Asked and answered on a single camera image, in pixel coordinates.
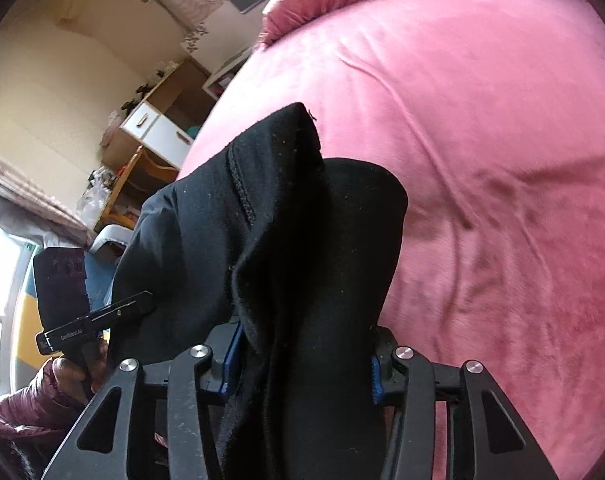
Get wooden desk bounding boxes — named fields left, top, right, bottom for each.
left=127, top=57, right=218, bottom=126

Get white plastic stool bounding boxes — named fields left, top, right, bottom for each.
left=88, top=224, right=134, bottom=257

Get white shelf unit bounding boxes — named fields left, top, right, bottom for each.
left=202, top=45, right=256, bottom=100

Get person's left forearm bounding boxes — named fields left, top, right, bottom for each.
left=0, top=360, right=88, bottom=436

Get clear plastic bag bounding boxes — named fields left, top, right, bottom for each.
left=76, top=167, right=117, bottom=217

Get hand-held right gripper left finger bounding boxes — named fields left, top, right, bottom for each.
left=41, top=322, right=243, bottom=480

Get pink bed blanket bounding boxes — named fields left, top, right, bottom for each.
left=175, top=0, right=605, bottom=480

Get floral curtain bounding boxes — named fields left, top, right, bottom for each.
left=117, top=0, right=229, bottom=53

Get white drawer cabinet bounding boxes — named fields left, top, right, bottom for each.
left=120, top=100, right=196, bottom=168

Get black pants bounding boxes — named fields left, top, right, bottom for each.
left=105, top=102, right=409, bottom=480

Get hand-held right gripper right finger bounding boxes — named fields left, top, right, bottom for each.
left=370, top=327, right=558, bottom=480

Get wooden side table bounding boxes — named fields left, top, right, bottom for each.
left=90, top=145, right=179, bottom=233

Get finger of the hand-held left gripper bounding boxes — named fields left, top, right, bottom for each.
left=131, top=289, right=158, bottom=318

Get person's left hand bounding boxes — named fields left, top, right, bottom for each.
left=51, top=337, right=109, bottom=405

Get striped curtain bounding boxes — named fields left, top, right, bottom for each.
left=0, top=150, right=99, bottom=247

